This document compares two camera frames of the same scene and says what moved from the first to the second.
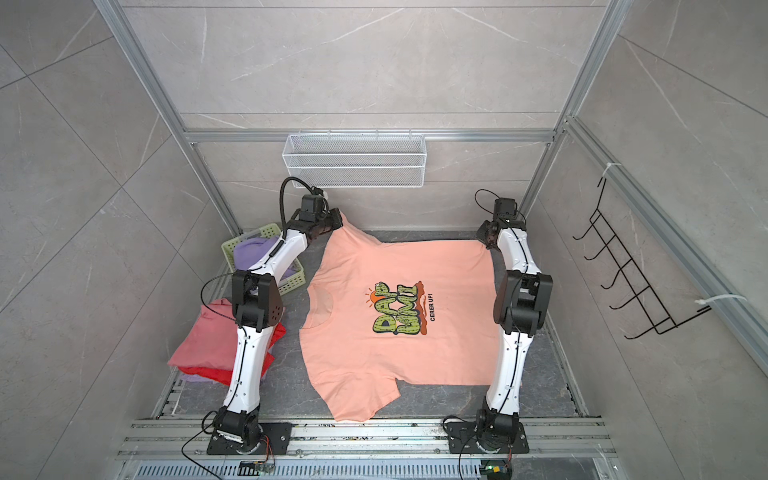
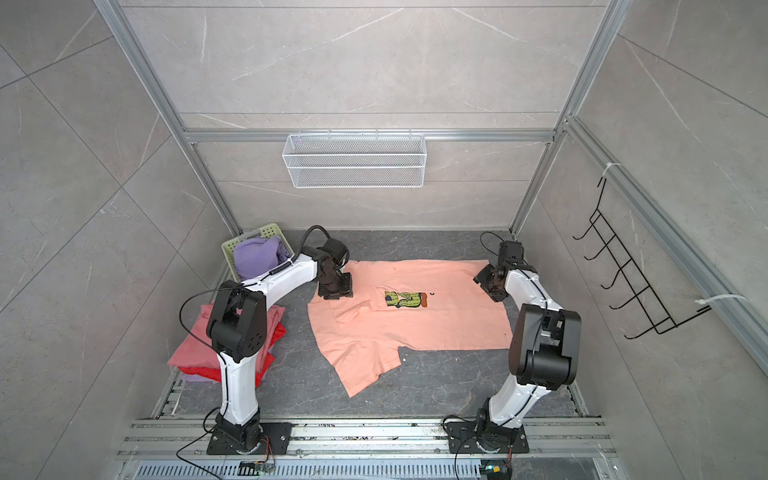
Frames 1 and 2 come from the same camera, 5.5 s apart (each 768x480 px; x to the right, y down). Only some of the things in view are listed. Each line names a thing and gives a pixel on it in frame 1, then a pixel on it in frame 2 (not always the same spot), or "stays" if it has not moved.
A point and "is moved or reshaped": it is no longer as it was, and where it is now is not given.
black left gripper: (335, 213) -> (348, 290)
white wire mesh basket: (355, 159) stays
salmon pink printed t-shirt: (380, 316) is moved or reshaped
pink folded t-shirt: (212, 344) stays
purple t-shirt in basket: (248, 252) stays
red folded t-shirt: (227, 376) stays
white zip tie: (705, 301) stays
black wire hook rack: (661, 320) stays
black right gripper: (482, 234) -> (483, 277)
